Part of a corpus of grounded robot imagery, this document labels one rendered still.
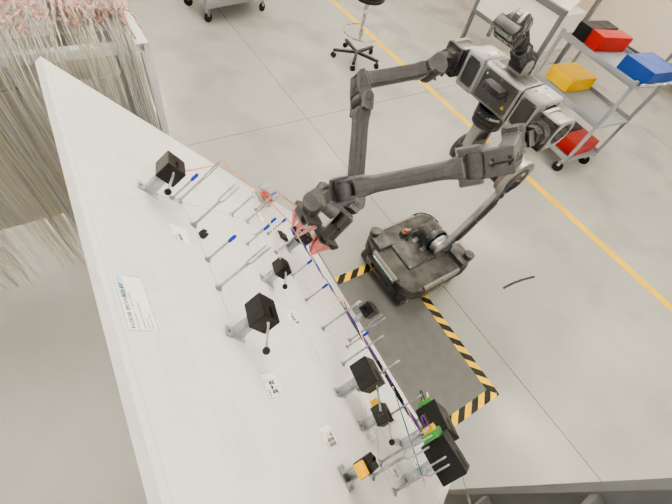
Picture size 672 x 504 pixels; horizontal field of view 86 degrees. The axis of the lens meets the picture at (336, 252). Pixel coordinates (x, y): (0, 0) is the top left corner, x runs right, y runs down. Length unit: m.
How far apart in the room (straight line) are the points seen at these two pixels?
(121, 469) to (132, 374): 1.72
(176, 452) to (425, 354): 2.07
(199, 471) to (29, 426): 1.94
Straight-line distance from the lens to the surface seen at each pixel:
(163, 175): 0.81
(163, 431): 0.53
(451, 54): 1.74
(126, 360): 0.55
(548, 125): 1.55
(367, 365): 0.89
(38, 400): 2.47
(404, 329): 2.48
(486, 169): 1.10
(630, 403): 3.22
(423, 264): 2.49
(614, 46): 4.37
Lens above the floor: 2.15
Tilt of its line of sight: 54 degrees down
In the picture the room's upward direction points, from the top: 17 degrees clockwise
